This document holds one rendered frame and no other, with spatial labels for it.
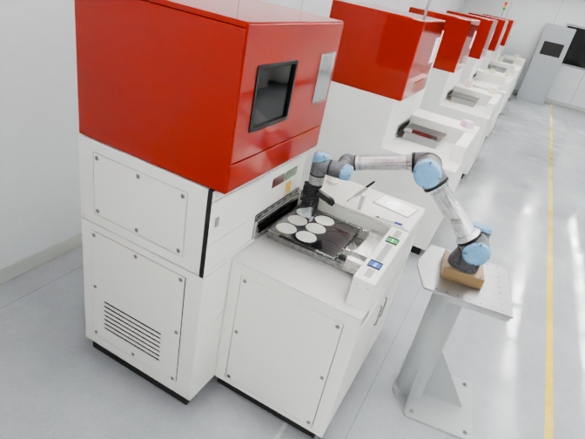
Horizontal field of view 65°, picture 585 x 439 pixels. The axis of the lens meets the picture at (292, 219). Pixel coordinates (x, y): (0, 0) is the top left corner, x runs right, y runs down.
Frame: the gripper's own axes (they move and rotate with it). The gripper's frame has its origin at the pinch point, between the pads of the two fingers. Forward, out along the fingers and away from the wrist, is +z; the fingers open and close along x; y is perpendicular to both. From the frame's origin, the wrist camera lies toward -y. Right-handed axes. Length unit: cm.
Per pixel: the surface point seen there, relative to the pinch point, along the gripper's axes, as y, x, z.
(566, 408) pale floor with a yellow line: -173, 25, 91
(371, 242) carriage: -30.2, 9.3, 3.3
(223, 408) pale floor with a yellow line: 31, 42, 91
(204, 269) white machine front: 48, 45, 5
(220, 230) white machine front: 43, 39, -11
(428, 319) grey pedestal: -68, 22, 37
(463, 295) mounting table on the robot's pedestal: -70, 37, 9
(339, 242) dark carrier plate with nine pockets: -12.5, 16.5, 1.3
